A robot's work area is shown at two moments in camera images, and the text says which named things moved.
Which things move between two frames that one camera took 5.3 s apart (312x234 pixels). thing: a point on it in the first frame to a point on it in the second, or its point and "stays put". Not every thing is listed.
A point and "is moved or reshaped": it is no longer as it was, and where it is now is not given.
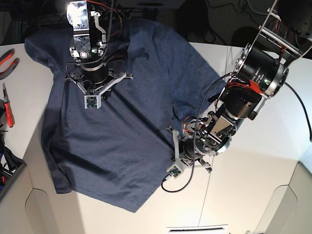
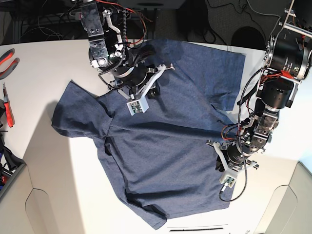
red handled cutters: [9, 114] stays put
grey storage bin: [11, 165] stays put
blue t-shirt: [120, 152] is moved or reshaped
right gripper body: [188, 151] to [235, 157]
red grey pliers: [4, 57] stays put
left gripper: [93, 78] to [136, 80]
